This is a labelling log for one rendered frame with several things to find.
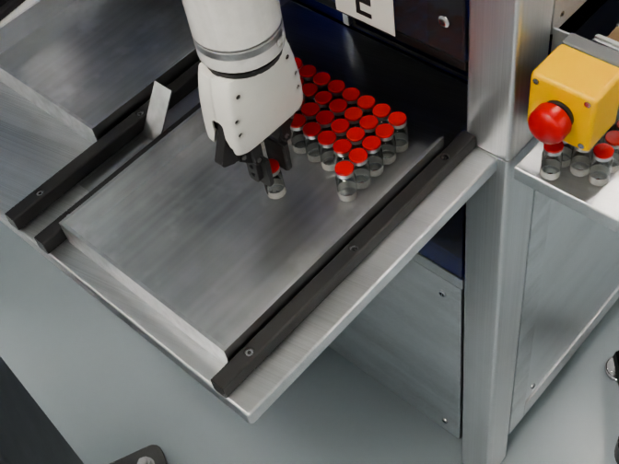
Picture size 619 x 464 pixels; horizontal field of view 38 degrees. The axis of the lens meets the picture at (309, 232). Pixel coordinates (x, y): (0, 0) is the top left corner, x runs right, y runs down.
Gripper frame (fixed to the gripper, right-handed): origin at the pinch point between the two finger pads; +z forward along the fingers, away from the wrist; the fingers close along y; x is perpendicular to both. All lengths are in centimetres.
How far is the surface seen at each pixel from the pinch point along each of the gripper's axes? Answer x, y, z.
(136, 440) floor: -41, 18, 94
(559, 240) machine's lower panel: 18, -34, 36
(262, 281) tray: 7.1, 9.6, 5.7
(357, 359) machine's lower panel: -12, -19, 81
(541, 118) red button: 23.2, -15.2, -7.2
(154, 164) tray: -13.8, 6.0, 4.4
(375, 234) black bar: 13.5, -1.2, 3.8
